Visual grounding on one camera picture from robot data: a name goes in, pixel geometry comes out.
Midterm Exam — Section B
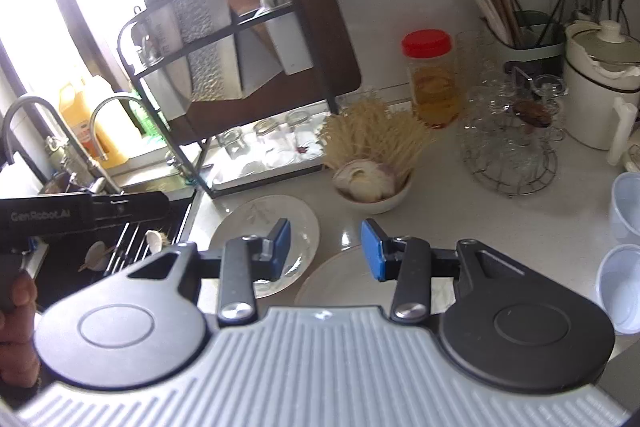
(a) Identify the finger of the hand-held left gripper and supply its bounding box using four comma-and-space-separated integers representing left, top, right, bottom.
91, 190, 171, 226

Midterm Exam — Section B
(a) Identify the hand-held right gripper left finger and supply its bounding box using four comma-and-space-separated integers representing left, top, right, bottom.
125, 218, 292, 327

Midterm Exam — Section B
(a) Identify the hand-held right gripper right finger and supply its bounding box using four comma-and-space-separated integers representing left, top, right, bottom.
361, 218, 527, 324

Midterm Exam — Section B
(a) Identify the white plate with leaf print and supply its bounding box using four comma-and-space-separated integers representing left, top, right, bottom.
208, 197, 321, 299

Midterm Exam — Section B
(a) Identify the plain white plate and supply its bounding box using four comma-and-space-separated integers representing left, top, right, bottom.
294, 244, 458, 308

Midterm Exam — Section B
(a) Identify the person's left hand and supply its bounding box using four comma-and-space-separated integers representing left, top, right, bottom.
0, 269, 41, 389

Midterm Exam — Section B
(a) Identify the white bowl holding garlic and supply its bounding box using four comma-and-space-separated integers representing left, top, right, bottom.
332, 167, 414, 215

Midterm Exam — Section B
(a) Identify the garlic bulb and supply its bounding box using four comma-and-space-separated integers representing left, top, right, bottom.
334, 159, 397, 202

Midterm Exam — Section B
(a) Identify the white tray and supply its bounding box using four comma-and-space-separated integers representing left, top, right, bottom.
206, 142, 328, 198

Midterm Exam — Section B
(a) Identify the yellow oil bottle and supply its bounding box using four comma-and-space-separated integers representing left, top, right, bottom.
58, 76, 132, 168

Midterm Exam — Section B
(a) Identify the short chrome faucet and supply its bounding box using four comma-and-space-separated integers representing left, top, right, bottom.
90, 93, 168, 164

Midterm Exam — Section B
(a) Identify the tall chrome faucet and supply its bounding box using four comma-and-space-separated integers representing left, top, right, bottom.
1, 95, 108, 195

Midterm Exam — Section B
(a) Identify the glass jar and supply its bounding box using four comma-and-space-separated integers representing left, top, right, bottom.
220, 127, 247, 162
286, 110, 315, 148
254, 118, 282, 154

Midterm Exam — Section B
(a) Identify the bundle of dried noodles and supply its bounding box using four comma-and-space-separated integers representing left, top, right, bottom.
319, 88, 435, 190

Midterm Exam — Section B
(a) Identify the clear jar with red lid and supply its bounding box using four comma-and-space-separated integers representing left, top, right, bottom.
401, 29, 462, 130

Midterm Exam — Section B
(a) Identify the textured grey box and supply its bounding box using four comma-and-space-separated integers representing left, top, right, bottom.
172, 0, 237, 104

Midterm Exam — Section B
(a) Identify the cluster of glass cups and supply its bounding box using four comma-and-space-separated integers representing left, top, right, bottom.
456, 29, 567, 188

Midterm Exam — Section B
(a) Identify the brown cutting board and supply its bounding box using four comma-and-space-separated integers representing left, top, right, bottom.
165, 0, 363, 148

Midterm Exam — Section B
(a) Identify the white box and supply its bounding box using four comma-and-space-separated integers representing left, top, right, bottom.
266, 0, 315, 76

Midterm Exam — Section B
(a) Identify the brown wooden lid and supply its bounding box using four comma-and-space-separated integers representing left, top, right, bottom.
514, 99, 554, 128

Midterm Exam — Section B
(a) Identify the black metal dish rack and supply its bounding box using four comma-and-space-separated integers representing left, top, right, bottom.
117, 0, 347, 200

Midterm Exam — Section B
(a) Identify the pale green utensil holder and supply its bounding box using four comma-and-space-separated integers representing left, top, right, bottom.
487, 9, 569, 76

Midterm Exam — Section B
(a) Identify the white pot with lid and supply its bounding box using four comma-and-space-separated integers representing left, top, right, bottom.
562, 19, 640, 166

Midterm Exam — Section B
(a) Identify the bundle of chopsticks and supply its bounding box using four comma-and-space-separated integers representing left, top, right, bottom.
469, 0, 525, 48

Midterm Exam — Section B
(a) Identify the round wire cup rack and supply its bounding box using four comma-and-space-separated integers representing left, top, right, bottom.
460, 127, 559, 198

